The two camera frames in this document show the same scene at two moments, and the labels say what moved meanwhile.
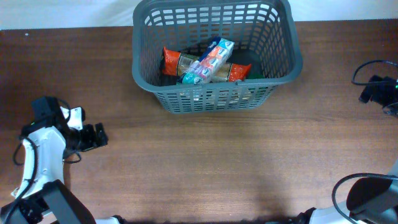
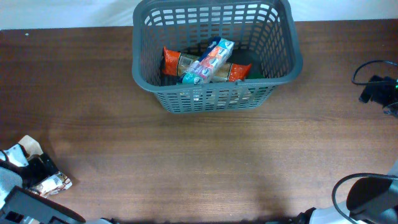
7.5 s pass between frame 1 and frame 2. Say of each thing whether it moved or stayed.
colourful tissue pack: stayed
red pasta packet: stayed
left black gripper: moved
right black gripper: stayed
